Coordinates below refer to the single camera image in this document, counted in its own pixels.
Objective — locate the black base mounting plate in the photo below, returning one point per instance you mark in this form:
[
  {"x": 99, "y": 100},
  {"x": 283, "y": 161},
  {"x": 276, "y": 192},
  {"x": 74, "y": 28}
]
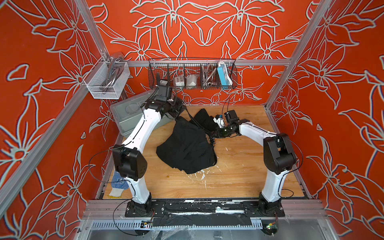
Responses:
[{"x": 203, "y": 211}]

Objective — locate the grey plastic storage box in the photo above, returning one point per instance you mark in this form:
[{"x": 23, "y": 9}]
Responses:
[{"x": 128, "y": 113}]

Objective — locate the white power adapter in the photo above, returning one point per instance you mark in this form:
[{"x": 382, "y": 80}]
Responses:
[{"x": 179, "y": 81}]

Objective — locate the white wire basket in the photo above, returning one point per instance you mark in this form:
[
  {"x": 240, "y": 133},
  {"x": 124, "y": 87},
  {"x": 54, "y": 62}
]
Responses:
[{"x": 98, "y": 74}]

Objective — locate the metal utensils in white basket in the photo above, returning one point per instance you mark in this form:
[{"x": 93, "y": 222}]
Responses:
[{"x": 114, "y": 72}]

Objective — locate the black trousers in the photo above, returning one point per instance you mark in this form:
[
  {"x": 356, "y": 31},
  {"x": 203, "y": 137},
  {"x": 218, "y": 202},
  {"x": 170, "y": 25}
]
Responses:
[{"x": 188, "y": 149}]

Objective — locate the blue white work glove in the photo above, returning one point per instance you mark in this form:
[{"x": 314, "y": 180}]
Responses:
[{"x": 118, "y": 185}]

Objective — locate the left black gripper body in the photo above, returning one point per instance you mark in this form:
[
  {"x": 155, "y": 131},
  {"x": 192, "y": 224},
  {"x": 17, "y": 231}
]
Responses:
[{"x": 174, "y": 107}]

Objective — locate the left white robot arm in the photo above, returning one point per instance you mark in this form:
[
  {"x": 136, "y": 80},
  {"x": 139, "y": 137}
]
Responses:
[{"x": 128, "y": 157}]

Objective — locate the black wire wall basket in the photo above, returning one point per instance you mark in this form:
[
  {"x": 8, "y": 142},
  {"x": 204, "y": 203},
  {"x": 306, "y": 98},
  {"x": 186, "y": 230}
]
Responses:
[{"x": 193, "y": 73}]

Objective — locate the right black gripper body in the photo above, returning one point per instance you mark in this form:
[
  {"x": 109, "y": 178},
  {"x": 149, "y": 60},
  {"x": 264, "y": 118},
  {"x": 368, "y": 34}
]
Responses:
[{"x": 225, "y": 132}]

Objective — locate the metal tongs in basket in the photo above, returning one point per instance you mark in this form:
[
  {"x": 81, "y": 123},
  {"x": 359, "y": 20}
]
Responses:
[{"x": 208, "y": 76}]

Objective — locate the black leather belt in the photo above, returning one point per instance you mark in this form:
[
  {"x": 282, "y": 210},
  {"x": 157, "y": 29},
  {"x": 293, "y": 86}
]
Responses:
[{"x": 210, "y": 135}]

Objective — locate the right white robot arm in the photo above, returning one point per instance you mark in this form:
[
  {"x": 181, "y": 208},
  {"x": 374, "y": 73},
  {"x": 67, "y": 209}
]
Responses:
[{"x": 278, "y": 153}]

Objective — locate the white perforated cable duct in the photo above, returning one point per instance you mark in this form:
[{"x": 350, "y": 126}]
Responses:
[{"x": 145, "y": 225}]

